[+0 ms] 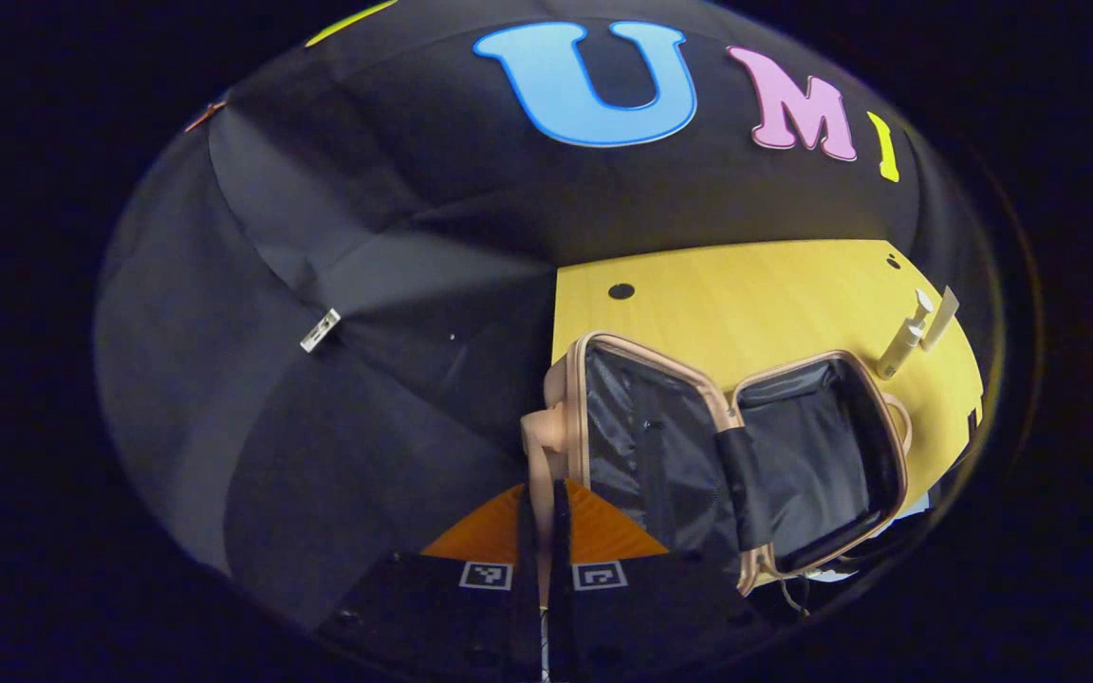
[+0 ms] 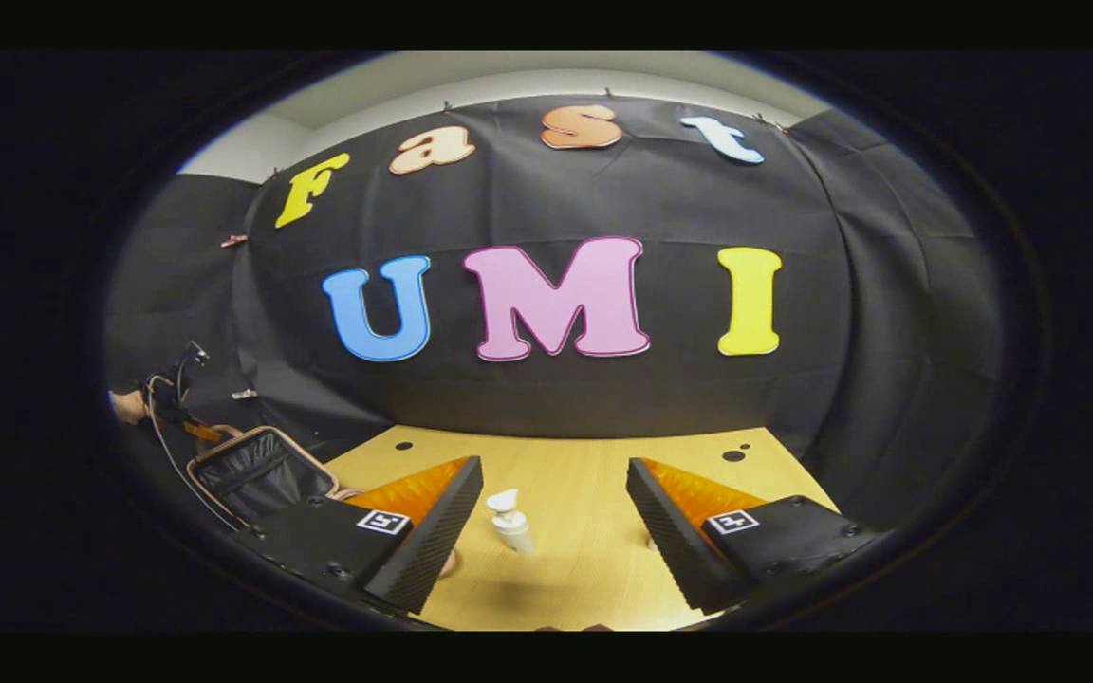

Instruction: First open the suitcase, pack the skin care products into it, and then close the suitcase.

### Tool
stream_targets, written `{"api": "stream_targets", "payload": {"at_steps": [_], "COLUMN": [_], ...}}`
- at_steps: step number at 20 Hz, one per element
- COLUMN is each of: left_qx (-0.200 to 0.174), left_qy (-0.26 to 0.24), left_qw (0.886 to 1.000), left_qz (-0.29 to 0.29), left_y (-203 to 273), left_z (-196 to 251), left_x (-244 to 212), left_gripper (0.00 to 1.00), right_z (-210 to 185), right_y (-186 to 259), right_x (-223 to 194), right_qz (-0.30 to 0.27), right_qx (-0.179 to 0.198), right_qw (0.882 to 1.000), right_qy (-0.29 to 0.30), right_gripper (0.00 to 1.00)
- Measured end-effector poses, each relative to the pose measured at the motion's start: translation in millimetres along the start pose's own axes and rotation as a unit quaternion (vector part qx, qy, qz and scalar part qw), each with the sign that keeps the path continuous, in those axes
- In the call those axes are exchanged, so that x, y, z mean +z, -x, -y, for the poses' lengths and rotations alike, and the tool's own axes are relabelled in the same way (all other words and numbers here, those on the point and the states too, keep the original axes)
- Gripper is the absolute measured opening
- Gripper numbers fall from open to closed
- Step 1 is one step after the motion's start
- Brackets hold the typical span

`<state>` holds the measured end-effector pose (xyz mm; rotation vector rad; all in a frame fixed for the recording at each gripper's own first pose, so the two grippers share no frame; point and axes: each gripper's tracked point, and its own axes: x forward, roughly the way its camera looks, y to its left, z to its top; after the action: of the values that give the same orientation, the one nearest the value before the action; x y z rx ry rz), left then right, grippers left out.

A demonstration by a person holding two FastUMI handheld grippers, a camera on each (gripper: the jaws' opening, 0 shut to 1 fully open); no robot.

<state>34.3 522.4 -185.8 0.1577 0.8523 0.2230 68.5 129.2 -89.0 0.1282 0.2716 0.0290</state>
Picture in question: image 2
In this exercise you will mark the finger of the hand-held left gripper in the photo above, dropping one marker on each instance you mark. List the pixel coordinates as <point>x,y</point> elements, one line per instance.
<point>203,432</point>

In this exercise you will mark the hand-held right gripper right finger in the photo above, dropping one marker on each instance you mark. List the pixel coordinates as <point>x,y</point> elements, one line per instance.
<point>675,541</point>

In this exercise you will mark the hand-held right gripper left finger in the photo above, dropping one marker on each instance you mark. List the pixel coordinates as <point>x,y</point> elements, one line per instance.
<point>428,541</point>

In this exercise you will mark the white pump bottle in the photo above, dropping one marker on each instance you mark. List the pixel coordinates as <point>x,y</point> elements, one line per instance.
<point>511,526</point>

